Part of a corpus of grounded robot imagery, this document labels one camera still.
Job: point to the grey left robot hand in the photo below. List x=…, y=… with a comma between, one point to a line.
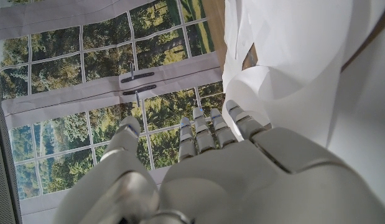
x=242, y=186

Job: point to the white receipt paper strip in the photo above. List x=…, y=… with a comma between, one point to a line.
x=298, y=46

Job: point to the printed forest window backdrop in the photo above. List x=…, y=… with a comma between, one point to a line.
x=64, y=71

